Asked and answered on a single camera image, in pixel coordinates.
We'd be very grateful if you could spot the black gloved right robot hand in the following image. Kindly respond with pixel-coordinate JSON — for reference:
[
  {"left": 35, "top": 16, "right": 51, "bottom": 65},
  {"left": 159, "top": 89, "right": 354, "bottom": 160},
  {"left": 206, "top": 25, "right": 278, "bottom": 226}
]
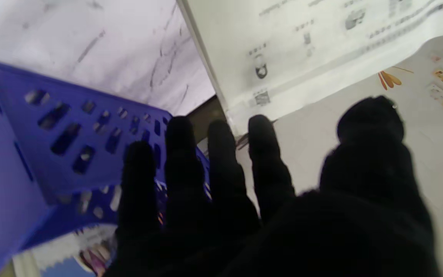
[{"left": 104, "top": 95, "right": 443, "bottom": 277}]

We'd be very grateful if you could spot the blue cover book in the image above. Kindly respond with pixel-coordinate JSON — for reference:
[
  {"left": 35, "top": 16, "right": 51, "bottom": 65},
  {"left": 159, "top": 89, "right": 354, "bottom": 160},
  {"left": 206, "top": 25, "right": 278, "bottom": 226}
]
[{"left": 12, "top": 225, "right": 120, "bottom": 277}]

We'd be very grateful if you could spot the large illustrated picture book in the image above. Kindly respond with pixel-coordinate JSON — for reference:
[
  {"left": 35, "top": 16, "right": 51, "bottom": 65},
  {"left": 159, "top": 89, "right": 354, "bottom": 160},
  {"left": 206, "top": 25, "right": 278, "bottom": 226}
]
[{"left": 185, "top": 31, "right": 443, "bottom": 277}]

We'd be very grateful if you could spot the blue perforated plastic file rack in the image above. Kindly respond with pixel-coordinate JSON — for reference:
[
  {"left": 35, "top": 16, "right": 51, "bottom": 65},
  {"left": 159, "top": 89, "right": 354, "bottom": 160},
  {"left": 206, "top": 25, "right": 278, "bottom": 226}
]
[{"left": 0, "top": 57, "right": 211, "bottom": 277}]

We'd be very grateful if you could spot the white printed paper sheet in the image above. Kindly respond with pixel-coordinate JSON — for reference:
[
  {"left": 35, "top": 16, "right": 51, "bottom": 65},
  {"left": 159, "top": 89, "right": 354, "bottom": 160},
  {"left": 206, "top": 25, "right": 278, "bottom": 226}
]
[{"left": 176, "top": 0, "right": 443, "bottom": 135}]

